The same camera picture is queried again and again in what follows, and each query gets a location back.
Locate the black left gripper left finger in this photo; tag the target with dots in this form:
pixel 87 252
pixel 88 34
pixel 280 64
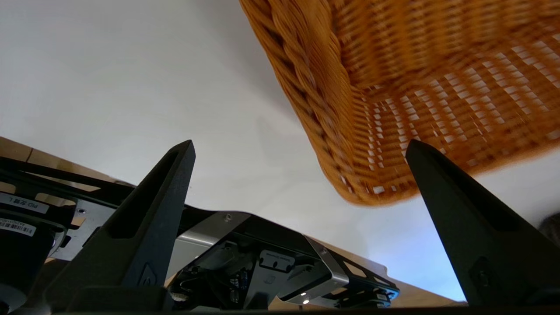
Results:
pixel 144 227

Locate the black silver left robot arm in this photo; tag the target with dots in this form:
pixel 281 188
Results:
pixel 22 253

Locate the black silver robot base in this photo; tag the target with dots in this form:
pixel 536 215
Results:
pixel 262 262

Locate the orange wicker basket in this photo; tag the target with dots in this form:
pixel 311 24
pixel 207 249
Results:
pixel 393 87

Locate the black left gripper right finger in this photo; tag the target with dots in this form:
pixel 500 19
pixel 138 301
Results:
pixel 490 245

